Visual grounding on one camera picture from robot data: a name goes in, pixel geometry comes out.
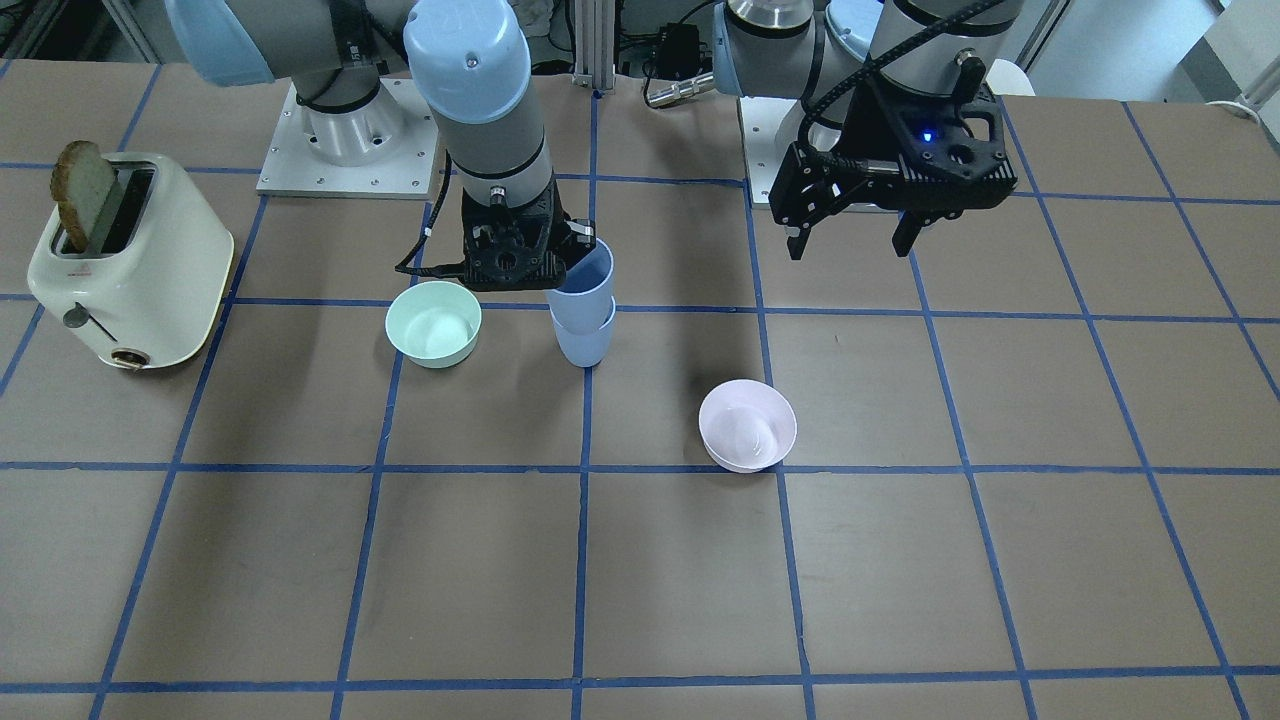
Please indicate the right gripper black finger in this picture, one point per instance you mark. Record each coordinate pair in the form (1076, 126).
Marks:
(578, 241)

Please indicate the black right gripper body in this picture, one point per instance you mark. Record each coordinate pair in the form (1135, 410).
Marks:
(580, 233)

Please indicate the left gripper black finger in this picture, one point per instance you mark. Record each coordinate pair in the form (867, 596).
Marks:
(797, 239)
(906, 232)

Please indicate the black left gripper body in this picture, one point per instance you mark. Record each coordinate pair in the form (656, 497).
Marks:
(868, 133)

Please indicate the blue cup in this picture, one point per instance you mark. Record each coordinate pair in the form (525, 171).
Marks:
(585, 349)
(585, 300)

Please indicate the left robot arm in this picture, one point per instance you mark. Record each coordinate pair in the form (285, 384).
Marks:
(818, 52)

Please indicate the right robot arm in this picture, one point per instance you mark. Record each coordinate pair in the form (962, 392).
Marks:
(469, 60)

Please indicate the mint green bowl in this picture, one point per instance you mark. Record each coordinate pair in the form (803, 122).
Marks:
(434, 324)

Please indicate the white chair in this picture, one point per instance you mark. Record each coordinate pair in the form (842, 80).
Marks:
(1005, 78)

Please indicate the pink bowl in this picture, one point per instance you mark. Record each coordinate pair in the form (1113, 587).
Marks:
(746, 426)

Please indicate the cream white toaster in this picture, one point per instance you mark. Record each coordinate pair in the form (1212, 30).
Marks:
(147, 294)

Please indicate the toast slice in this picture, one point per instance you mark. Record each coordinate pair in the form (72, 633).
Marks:
(87, 191)

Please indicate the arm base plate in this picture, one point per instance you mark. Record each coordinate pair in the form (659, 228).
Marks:
(386, 150)
(768, 125)

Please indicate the aluminium frame post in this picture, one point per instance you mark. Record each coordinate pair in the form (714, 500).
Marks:
(594, 48)

